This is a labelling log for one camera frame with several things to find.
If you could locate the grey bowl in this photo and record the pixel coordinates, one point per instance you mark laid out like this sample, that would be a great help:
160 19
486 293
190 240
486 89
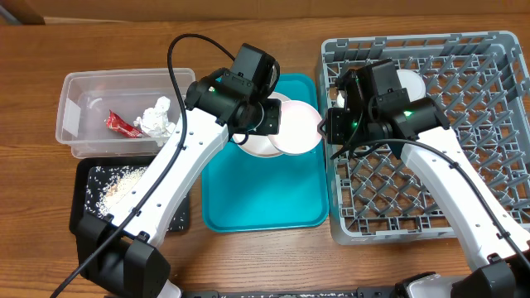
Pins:
413 83

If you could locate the black plastic tray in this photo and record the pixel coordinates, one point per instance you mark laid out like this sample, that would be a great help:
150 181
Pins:
82 172

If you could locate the red snack wrapper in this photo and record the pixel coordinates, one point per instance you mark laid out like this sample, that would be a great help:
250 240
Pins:
116 124

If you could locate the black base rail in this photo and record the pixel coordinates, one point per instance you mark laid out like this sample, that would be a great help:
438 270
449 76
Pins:
360 292

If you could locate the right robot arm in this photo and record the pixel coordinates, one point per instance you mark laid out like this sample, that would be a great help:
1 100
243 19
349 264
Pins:
419 134

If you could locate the pale green cup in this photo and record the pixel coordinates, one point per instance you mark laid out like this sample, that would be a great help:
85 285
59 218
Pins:
340 99

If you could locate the small pink bowl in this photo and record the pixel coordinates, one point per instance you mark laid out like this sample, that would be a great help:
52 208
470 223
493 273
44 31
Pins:
297 132

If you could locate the grey dishwasher rack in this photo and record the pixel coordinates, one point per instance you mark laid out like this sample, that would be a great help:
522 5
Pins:
481 81

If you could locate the teal serving tray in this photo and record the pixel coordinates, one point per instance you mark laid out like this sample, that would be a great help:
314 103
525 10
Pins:
242 193

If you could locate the white tissue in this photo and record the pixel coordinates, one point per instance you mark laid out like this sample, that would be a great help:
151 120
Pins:
155 122

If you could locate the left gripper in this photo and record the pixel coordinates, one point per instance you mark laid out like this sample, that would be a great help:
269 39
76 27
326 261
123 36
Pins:
272 122

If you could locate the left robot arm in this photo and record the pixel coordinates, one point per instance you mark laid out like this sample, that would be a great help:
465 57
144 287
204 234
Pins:
120 252

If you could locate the large pink plate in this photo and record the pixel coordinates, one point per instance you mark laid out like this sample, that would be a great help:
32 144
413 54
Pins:
259 146

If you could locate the rice food leftovers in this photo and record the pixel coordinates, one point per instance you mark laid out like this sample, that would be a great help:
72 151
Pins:
120 186

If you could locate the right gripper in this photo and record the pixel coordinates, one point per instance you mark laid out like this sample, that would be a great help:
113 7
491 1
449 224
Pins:
336 117

